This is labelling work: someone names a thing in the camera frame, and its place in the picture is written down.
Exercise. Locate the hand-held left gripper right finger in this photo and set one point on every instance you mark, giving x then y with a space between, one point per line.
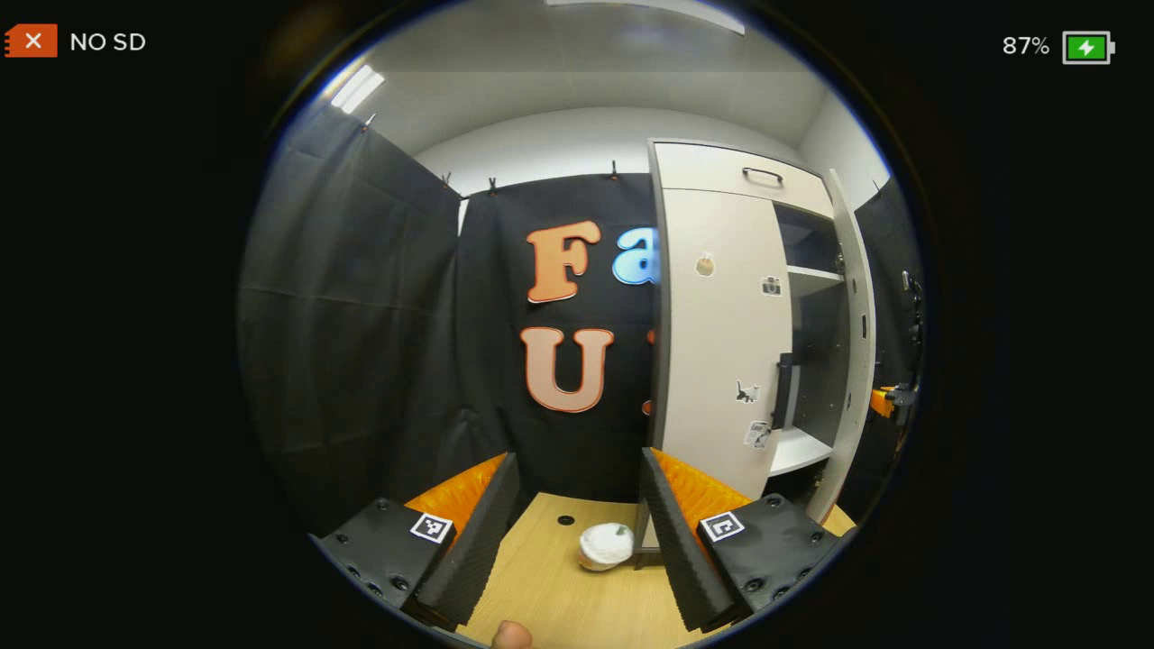
681 559

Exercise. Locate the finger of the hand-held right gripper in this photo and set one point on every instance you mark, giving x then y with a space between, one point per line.
881 402

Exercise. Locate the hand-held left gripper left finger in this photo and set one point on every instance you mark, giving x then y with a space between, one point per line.
478 550

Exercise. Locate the beige cabinet door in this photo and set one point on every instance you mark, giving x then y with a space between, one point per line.
858 406
712 361

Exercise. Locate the beige double-door shoe cabinet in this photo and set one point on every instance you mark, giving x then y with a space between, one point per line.
820 361

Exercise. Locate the beige cabinet drawer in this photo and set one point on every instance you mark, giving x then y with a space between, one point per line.
712 171

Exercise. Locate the white round object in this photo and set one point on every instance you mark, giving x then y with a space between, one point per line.
604 543

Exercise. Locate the black backdrop cloth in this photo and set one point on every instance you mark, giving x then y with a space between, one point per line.
361 315

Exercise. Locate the black backdrop clips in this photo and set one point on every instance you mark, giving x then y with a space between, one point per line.
492 187

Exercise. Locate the long ceiling light panel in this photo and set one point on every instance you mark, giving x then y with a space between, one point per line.
685 13

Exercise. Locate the small ceiling light panel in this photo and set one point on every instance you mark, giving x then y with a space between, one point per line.
358 88

